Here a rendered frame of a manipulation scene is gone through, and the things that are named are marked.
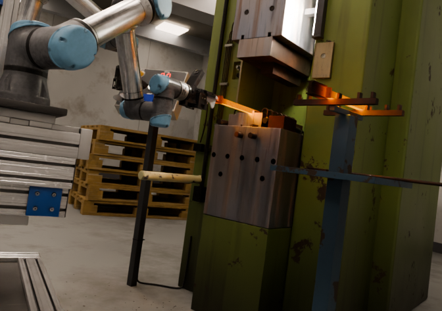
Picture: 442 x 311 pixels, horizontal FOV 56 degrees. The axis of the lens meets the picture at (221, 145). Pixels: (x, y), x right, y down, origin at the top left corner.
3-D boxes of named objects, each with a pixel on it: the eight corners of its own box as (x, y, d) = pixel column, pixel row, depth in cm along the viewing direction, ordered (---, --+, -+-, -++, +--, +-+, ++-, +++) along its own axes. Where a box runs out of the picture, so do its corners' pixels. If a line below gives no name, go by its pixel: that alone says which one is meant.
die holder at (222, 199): (268, 228, 181) (281, 128, 183) (202, 213, 205) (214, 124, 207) (321, 224, 225) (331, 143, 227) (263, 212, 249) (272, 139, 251)
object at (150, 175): (143, 181, 197) (145, 169, 198) (136, 179, 201) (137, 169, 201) (202, 185, 232) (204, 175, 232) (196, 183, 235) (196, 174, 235)
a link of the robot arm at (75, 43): (36, 77, 116) (147, 15, 155) (74, 77, 109) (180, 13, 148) (17, 35, 110) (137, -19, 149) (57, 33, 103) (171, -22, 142)
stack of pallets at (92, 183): (166, 208, 586) (175, 140, 590) (196, 220, 505) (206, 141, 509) (65, 202, 517) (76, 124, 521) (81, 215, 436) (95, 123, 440)
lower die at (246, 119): (260, 128, 197) (262, 110, 197) (227, 126, 209) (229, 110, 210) (301, 139, 230) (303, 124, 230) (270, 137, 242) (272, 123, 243)
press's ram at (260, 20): (297, 33, 191) (308, -51, 192) (231, 40, 215) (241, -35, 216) (333, 58, 224) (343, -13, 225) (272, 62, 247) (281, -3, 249)
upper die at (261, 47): (270, 55, 199) (272, 35, 199) (236, 57, 211) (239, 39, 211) (308, 77, 232) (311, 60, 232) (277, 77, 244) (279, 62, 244)
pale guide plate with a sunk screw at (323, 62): (329, 77, 192) (333, 41, 192) (311, 77, 197) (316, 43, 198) (331, 78, 193) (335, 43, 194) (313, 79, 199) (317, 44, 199)
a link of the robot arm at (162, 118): (150, 127, 163) (154, 99, 164) (173, 129, 158) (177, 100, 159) (137, 123, 156) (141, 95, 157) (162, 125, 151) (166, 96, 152)
